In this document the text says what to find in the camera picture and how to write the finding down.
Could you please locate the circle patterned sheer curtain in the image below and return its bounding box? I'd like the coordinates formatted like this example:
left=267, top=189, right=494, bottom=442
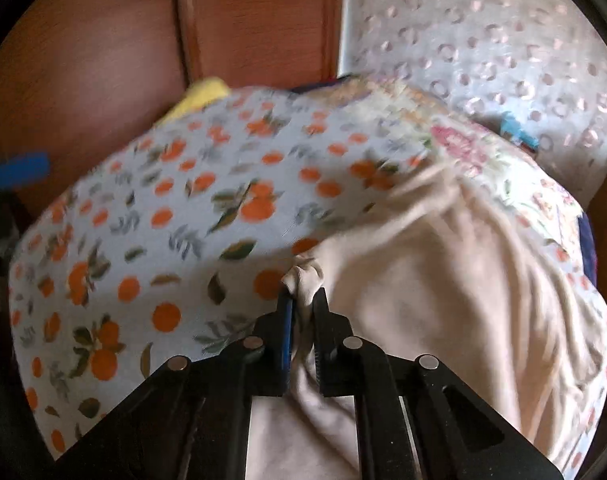
left=336, top=0, right=607, bottom=196

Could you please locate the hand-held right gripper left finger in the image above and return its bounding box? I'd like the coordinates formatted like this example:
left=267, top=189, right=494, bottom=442
left=58, top=287, right=297, bottom=480

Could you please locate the orange fruit print bedsheet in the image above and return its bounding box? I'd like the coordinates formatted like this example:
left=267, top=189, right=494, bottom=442
left=8, top=85, right=607, bottom=466

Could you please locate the blue packet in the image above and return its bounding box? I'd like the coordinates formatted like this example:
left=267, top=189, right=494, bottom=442
left=498, top=112, right=540, bottom=152

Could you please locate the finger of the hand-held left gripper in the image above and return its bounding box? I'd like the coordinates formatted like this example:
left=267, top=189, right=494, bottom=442
left=0, top=154, right=52, bottom=187

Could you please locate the floral blanket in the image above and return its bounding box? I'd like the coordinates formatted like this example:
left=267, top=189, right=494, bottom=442
left=303, top=75, right=584, bottom=251

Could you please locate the yellow cloth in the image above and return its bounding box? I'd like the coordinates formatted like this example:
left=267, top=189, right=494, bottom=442
left=156, top=77, right=231, bottom=127

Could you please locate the dark blue cloth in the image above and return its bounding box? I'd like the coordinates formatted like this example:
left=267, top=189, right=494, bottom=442
left=578, top=212, right=598, bottom=281

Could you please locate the beige printed t-shirt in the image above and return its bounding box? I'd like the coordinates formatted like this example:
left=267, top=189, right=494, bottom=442
left=246, top=160, right=607, bottom=480

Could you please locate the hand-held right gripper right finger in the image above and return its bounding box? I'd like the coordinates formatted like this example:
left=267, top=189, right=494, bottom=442
left=311, top=287, right=564, bottom=480

